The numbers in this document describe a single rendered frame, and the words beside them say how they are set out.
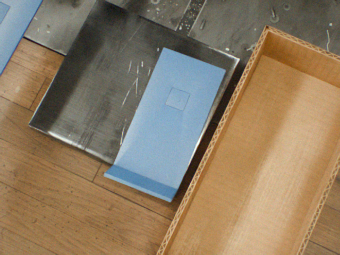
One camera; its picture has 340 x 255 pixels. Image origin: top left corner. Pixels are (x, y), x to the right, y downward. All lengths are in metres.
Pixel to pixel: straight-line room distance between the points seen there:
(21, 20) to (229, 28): 0.23
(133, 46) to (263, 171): 0.19
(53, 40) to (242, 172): 0.25
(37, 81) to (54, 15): 0.08
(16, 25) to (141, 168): 0.19
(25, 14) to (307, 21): 0.31
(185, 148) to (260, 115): 0.09
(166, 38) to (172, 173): 0.15
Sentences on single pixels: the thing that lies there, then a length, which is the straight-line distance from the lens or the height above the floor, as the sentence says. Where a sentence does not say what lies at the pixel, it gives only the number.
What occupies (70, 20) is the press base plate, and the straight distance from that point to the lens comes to 0.78.
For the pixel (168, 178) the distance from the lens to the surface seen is 0.69.
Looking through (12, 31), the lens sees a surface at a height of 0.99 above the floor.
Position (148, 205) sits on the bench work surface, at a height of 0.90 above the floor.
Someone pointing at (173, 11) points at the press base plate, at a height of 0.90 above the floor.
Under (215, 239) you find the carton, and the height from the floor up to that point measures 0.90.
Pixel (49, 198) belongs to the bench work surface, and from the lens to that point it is 0.72.
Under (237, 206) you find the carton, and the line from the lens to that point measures 0.71.
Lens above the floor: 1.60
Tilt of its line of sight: 75 degrees down
